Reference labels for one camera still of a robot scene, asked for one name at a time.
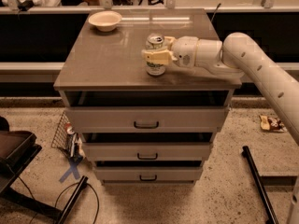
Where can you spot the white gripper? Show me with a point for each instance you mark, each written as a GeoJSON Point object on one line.
{"type": "Point", "coordinates": [185, 50]}

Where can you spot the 7up soda can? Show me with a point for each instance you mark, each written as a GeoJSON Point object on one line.
{"type": "Point", "coordinates": [154, 66]}

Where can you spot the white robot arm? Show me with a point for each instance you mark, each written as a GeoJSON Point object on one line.
{"type": "Point", "coordinates": [236, 56]}

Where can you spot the white paper bowl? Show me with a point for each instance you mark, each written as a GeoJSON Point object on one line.
{"type": "Point", "coordinates": [105, 21]}

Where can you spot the top grey drawer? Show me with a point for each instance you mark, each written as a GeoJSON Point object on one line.
{"type": "Point", "coordinates": [146, 120]}

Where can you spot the grey drawer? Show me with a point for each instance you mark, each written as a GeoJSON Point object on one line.
{"type": "Point", "coordinates": [146, 120]}
{"type": "Point", "coordinates": [147, 151]}
{"type": "Point", "coordinates": [161, 174]}

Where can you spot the grey drawer cabinet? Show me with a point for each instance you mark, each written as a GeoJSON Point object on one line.
{"type": "Point", "coordinates": [107, 70]}

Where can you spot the middle grey drawer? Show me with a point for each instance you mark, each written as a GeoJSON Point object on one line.
{"type": "Point", "coordinates": [147, 151]}

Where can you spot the brown snack bag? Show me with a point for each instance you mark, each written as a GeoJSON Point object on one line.
{"type": "Point", "coordinates": [270, 124]}

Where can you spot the bottom grey drawer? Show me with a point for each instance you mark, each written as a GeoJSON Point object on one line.
{"type": "Point", "coordinates": [161, 174]}

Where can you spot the black tray stand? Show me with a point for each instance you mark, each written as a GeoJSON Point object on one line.
{"type": "Point", "coordinates": [17, 150]}

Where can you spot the black floor bar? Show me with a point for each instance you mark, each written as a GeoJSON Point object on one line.
{"type": "Point", "coordinates": [274, 180]}

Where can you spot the wire mesh basket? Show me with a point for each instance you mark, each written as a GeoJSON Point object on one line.
{"type": "Point", "coordinates": [59, 139]}

